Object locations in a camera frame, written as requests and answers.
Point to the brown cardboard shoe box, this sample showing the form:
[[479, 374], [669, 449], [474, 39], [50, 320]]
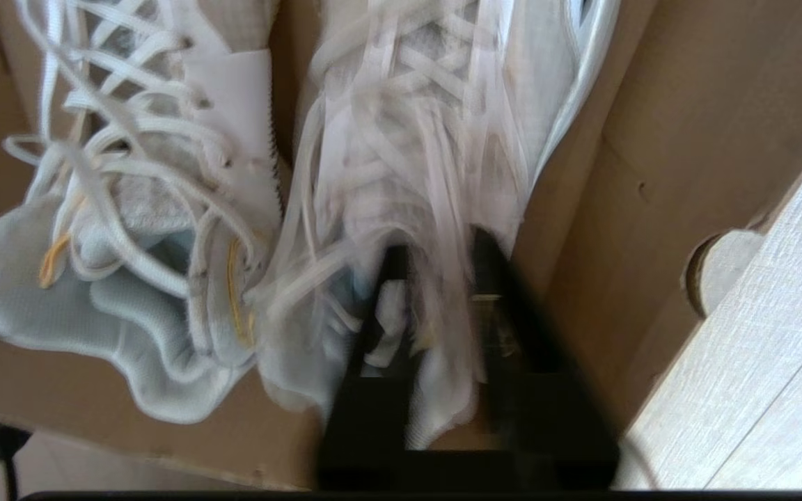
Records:
[[617, 243]]

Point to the white lace-up sneaker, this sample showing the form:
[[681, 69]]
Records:
[[129, 202], [401, 139]]

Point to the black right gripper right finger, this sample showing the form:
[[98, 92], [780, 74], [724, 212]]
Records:
[[547, 410]]

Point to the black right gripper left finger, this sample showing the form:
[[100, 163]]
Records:
[[366, 417]]

